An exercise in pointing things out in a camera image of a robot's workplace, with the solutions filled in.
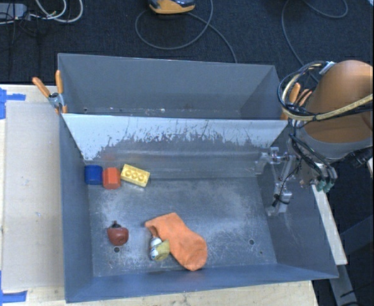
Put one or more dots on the red-brown toy fruit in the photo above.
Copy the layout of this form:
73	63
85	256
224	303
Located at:
118	235

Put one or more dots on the pale flat board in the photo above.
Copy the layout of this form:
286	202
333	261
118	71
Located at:
30	186

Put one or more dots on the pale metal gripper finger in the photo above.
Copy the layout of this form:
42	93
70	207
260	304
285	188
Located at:
274	158
282	198

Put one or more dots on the orange cloth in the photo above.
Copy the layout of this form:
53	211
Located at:
182	241

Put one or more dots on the blue cylinder block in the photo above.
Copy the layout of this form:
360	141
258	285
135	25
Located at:
93	174

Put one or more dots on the orange toy block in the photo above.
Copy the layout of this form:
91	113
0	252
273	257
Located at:
111	178

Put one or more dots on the grey metal bin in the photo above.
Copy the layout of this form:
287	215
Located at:
186	202

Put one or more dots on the black cylinder on white bracket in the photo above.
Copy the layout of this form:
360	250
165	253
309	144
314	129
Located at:
360	158

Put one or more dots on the yellow toy brick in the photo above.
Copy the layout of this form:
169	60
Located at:
135	175

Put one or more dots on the yellow and white toy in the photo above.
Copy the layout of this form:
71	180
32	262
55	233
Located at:
160	250

